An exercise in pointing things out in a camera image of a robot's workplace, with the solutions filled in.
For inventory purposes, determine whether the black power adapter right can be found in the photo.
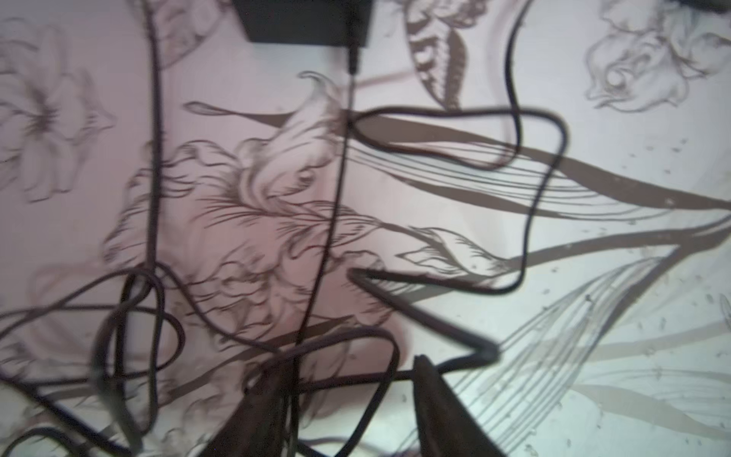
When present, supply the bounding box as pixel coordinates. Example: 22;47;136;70
232;0;373;48

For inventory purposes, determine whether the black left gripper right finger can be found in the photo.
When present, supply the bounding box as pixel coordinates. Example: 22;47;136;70
412;355;504;457

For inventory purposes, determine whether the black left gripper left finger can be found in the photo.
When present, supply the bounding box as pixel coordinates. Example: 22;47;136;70
199;363;291;457

